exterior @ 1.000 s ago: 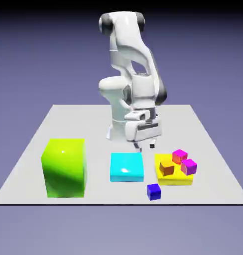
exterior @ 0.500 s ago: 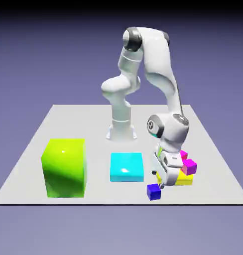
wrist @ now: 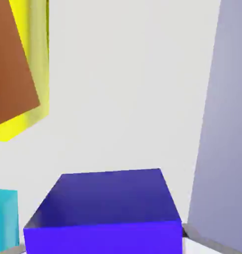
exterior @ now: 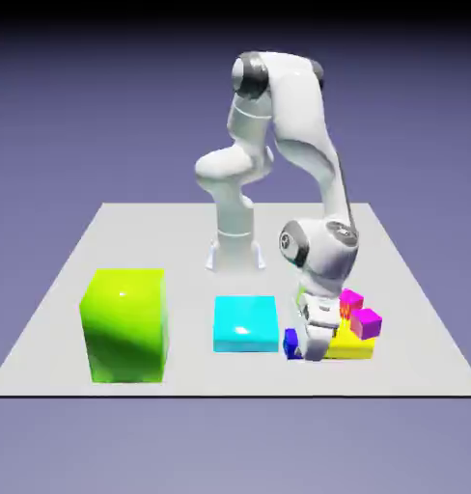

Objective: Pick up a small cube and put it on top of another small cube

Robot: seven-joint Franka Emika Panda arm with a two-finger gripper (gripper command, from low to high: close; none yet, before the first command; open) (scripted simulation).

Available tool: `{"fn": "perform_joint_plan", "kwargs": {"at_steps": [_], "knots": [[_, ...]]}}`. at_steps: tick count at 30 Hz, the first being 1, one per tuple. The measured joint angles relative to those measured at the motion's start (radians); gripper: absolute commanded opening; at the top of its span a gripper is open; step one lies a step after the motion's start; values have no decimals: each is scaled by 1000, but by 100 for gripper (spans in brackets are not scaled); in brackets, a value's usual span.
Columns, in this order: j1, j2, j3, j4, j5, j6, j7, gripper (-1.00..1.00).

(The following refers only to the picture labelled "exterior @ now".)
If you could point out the small purple cube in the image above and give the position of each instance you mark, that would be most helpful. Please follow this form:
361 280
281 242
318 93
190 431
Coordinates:
366 323

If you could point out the large yellow box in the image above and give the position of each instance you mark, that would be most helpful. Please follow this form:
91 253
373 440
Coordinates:
351 345

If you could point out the large lime green box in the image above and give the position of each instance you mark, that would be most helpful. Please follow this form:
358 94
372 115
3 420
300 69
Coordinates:
123 324

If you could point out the large cyan box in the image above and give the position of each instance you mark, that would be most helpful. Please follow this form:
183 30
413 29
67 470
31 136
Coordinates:
246 323

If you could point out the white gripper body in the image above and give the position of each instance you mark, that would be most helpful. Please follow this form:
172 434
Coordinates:
317 339

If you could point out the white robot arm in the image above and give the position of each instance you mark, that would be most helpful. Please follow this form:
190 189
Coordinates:
301 115

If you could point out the small blue cube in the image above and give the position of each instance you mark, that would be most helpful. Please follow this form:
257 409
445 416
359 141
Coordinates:
291 341

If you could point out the small magenta cube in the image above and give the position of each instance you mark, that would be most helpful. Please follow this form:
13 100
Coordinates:
351 300

